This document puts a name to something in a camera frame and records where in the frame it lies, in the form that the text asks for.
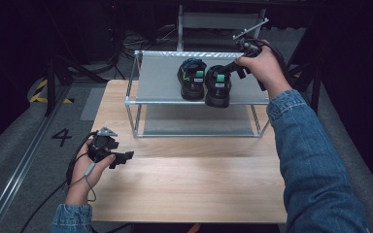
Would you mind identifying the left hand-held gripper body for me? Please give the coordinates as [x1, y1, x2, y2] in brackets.
[86, 126, 121, 164]

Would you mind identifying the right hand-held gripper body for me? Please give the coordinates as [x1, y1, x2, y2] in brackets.
[232, 17, 270, 70]

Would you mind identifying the black sandal with blue straps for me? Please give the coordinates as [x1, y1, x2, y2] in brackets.
[204, 64, 233, 109]
[176, 57, 208, 102]

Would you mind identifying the grey metal shoe rack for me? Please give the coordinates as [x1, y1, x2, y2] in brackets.
[123, 50, 282, 140]

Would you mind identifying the person's right hand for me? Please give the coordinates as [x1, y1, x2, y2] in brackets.
[234, 39, 293, 101]

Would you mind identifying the person's left hand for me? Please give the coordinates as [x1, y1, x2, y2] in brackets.
[64, 138, 117, 206]

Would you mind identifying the black stand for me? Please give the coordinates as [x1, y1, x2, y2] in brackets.
[286, 54, 322, 117]
[44, 55, 107, 118]

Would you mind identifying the orange strip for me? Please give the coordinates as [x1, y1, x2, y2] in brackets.
[185, 222, 206, 233]

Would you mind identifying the thin grey cord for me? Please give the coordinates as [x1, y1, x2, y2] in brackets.
[65, 161, 98, 203]

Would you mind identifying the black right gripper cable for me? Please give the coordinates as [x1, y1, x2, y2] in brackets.
[245, 38, 290, 92]

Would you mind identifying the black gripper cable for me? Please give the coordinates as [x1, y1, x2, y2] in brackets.
[245, 38, 290, 92]
[18, 130, 99, 233]

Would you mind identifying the grey metal frame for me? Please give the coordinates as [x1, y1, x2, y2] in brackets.
[176, 4, 267, 53]

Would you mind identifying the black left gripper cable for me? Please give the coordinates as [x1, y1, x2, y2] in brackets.
[18, 130, 99, 233]

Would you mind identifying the metal floor rail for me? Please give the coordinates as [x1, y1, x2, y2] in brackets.
[0, 86, 73, 233]

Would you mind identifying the bundle of floor cables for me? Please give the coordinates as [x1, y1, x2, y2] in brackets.
[119, 26, 180, 51]

